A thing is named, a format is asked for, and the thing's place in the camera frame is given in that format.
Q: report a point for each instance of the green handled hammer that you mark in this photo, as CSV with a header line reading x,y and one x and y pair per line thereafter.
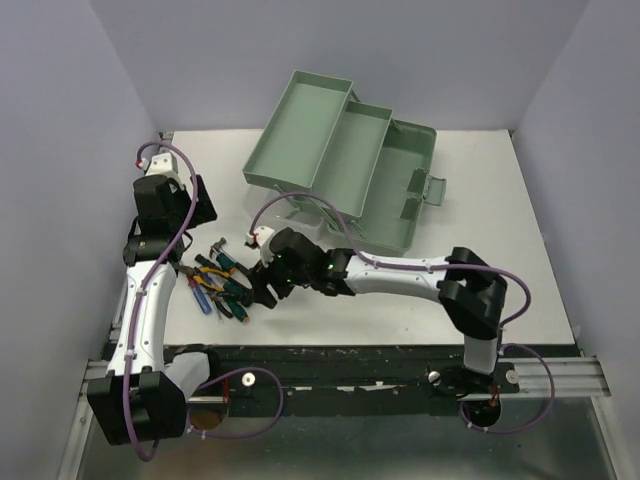
x,y
217,253

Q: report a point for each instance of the aluminium extrusion frame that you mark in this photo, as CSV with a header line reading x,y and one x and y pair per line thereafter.
x,y
97,370

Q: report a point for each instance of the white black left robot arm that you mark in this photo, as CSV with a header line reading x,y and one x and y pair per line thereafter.
x,y
143,397

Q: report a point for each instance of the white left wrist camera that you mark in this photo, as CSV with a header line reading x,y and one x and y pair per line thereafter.
x,y
164,164

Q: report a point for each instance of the green plastic tool box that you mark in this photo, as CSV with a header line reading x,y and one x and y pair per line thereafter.
x,y
363,171

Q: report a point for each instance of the yellow handled pliers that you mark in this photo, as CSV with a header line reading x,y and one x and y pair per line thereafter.
x,y
204,276

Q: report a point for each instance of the black mounting base rail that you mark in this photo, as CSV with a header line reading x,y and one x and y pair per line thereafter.
x,y
330,381

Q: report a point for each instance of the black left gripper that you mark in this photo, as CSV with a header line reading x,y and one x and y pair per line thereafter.
x,y
203,209

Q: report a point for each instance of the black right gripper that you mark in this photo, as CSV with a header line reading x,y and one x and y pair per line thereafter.
x,y
260,277

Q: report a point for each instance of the black T-handle wrench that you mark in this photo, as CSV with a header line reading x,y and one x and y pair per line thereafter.
x,y
203,261

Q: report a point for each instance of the blue handled screwdriver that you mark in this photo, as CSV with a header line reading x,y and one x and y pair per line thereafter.
x,y
199,296

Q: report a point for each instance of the small black pliers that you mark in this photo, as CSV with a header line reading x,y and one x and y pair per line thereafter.
x,y
220,304

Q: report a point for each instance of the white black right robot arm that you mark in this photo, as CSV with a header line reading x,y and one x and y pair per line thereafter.
x,y
472,293

